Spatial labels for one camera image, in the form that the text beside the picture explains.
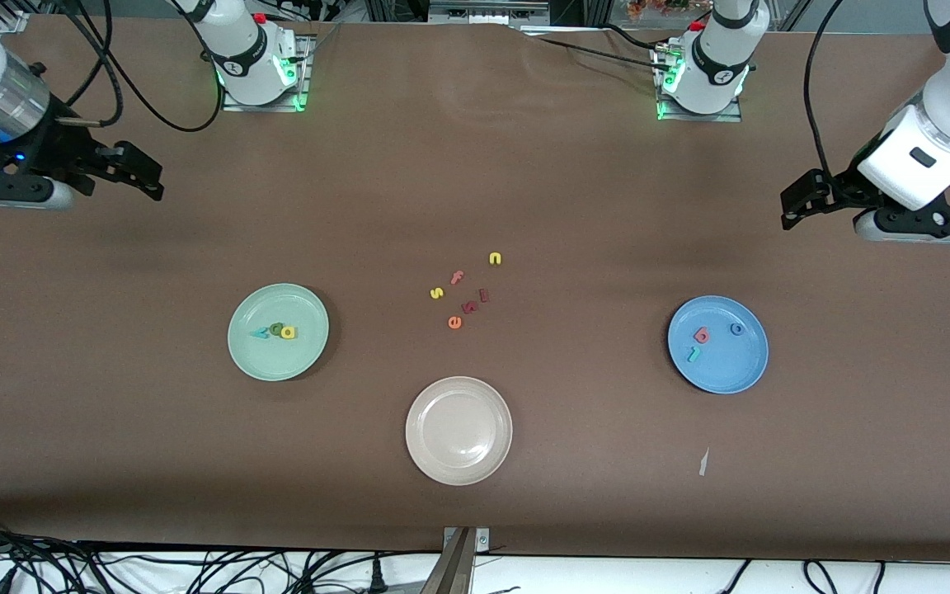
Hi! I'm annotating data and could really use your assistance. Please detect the brown table cover sheet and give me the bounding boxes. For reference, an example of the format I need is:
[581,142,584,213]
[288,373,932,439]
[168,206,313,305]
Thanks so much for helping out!
[0,15,950,563]

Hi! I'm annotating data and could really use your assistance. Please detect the grey power strip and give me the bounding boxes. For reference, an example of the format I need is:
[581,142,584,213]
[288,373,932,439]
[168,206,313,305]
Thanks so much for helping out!
[430,0,550,26]

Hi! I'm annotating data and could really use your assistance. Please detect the pale green round plate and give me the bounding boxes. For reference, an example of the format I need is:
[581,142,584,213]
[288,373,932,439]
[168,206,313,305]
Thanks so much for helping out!
[228,283,331,382]

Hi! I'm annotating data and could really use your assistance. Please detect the tangled black floor cables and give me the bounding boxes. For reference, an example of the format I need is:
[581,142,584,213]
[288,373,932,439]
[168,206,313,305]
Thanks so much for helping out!
[0,511,443,594]

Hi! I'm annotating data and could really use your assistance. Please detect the blue round plate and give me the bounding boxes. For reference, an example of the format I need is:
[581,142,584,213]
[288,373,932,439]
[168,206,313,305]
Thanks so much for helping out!
[667,295,769,394]

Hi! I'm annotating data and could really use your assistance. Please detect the aluminium profile beam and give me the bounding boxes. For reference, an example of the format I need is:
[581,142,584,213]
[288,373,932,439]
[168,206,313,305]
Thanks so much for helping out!
[419,526,476,594]

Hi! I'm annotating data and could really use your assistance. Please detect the beige round plate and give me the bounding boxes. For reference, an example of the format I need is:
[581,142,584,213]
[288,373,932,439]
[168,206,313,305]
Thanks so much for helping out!
[405,376,514,486]

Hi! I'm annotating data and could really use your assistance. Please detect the pink artificial flowers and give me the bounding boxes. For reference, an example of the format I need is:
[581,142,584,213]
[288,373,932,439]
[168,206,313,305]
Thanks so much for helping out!
[628,0,694,21]

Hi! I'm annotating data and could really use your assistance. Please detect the black floor cable loops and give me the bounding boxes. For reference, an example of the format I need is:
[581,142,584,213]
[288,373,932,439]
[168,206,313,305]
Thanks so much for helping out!
[722,559,888,594]

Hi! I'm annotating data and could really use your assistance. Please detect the small metal angle bracket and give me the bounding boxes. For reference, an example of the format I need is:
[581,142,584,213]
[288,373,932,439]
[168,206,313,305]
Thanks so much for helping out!
[442,526,491,552]

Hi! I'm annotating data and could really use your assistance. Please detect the thin black table cable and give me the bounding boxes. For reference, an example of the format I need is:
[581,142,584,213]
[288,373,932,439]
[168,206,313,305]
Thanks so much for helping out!
[524,23,667,75]

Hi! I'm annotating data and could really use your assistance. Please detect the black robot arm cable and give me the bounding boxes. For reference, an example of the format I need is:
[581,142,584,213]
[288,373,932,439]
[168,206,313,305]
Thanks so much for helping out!
[803,0,847,178]
[54,0,224,133]

